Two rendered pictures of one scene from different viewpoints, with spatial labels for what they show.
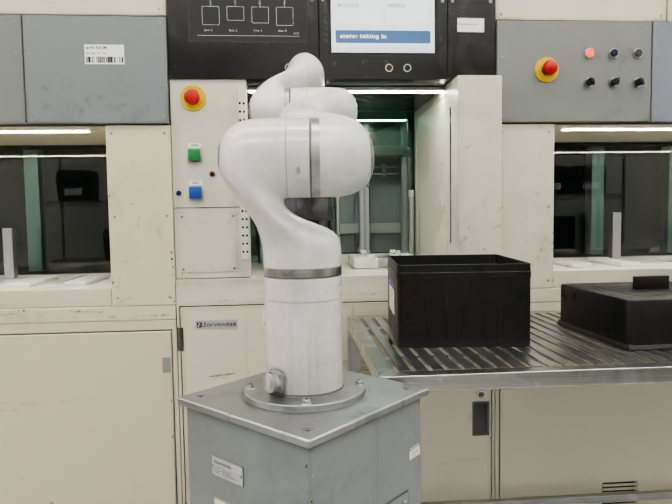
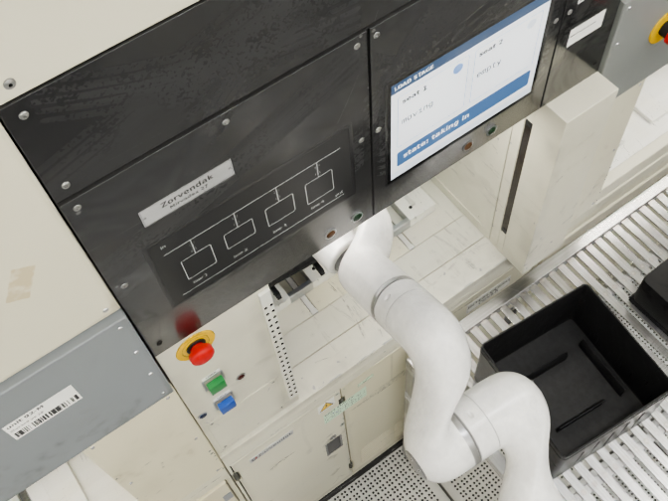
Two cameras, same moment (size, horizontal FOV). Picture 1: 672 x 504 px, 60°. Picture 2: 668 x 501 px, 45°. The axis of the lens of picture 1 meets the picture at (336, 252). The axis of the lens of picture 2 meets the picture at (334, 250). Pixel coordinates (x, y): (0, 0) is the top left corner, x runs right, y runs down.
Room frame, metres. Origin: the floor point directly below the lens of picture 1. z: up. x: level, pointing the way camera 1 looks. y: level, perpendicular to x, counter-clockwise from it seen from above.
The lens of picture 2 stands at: (1.01, 0.39, 2.49)
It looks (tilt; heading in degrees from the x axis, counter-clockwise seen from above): 60 degrees down; 334
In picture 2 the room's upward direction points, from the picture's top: 7 degrees counter-clockwise
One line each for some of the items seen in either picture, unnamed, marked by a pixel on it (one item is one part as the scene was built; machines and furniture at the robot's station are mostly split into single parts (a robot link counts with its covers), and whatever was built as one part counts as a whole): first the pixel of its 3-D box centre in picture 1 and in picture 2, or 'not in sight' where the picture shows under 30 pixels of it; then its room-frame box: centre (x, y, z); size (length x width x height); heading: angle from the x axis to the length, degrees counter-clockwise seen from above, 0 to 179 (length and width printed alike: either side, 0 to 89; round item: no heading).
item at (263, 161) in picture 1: (280, 197); not in sight; (0.90, 0.08, 1.07); 0.19 x 0.12 x 0.24; 92
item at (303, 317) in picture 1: (304, 333); not in sight; (0.90, 0.05, 0.85); 0.19 x 0.19 x 0.18
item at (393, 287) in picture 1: (452, 296); (568, 381); (1.33, -0.26, 0.85); 0.28 x 0.28 x 0.17; 89
